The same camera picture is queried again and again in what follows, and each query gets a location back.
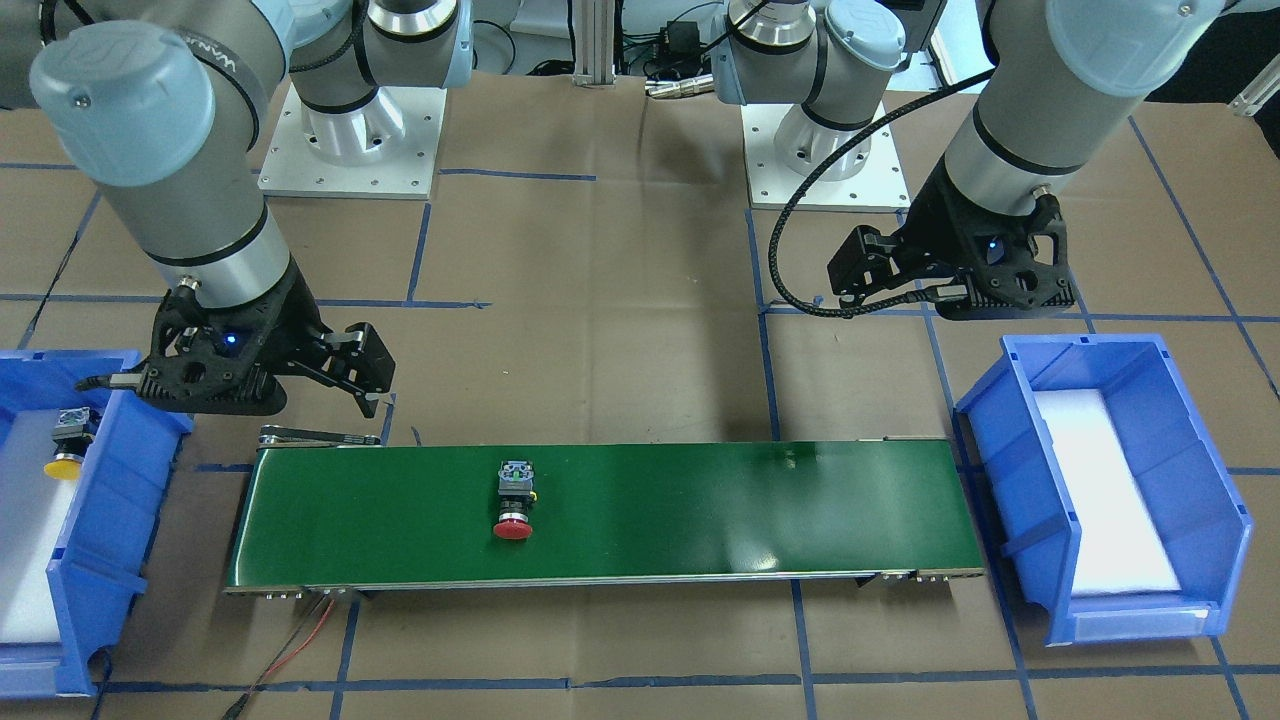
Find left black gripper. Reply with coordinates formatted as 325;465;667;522
827;165;1076;322

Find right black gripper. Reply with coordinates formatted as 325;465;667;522
78;263;396;419

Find red push button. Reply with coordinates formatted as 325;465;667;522
492;460;538;541

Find yellow push button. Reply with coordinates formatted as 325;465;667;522
44;406;100;482

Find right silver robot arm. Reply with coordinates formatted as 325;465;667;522
3;1;474;418

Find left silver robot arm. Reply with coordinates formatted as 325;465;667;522
710;1;1274;322

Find green conveyor belt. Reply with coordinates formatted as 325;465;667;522
225;439;984;594

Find blue plastic bin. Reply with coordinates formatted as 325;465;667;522
957;334;1253;647
1;348;195;700

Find white foam pad bin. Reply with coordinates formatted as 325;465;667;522
1034;389;1181;597
1;409;79;644

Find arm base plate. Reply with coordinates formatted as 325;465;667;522
745;100;913;213
259;87;448;201

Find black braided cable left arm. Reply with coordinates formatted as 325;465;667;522
765;68;996;319

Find red black wire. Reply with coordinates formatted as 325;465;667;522
221;594;337;720

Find aluminium frame post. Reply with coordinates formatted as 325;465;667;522
568;1;622;87

